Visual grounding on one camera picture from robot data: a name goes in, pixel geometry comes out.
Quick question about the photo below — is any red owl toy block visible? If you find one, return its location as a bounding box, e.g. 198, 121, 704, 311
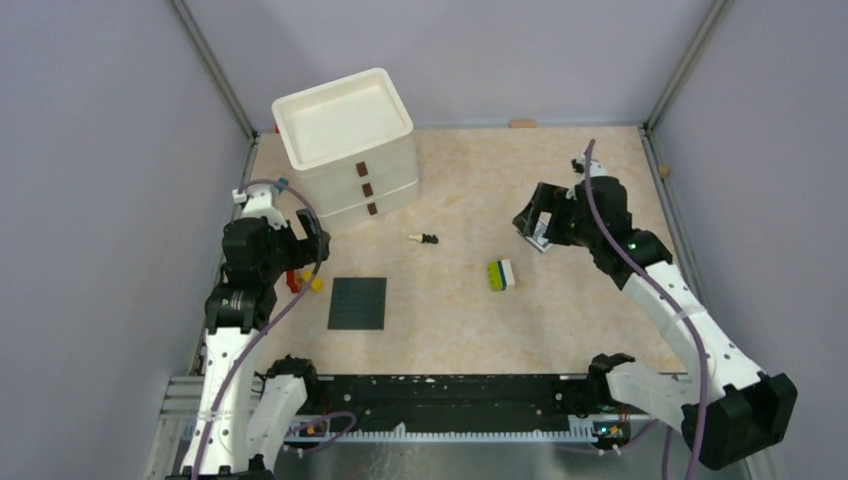
286, 270, 303, 294

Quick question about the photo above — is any dark grey studded baseplate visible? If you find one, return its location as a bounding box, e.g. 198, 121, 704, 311
327, 277, 387, 331

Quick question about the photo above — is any yellow toy block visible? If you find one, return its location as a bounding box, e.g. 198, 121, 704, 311
301, 270, 325, 292

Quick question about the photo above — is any white bottom drawer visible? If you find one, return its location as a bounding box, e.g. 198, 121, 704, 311
319, 184, 420, 234

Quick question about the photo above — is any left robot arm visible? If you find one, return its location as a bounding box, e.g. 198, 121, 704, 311
173, 179, 331, 479

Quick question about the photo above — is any blue playing card box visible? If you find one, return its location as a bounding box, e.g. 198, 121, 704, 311
526, 212, 552, 253

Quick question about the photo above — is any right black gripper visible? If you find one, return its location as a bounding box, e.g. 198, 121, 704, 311
514, 182, 600, 249

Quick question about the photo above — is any white drawer organizer cabinet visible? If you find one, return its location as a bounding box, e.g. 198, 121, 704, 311
271, 67, 421, 200

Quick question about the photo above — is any green blue toy brick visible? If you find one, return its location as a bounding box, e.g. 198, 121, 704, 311
487, 259, 516, 292

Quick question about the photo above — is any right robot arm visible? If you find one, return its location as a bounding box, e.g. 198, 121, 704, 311
512, 156, 798, 470

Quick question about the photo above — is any white drawer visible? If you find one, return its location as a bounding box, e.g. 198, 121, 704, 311
319, 184, 420, 234
307, 176, 419, 215
292, 142, 417, 197

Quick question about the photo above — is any wooden block at wall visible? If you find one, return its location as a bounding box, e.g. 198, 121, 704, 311
508, 119, 538, 129

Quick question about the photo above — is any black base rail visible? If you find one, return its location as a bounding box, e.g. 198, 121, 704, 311
291, 372, 654, 439

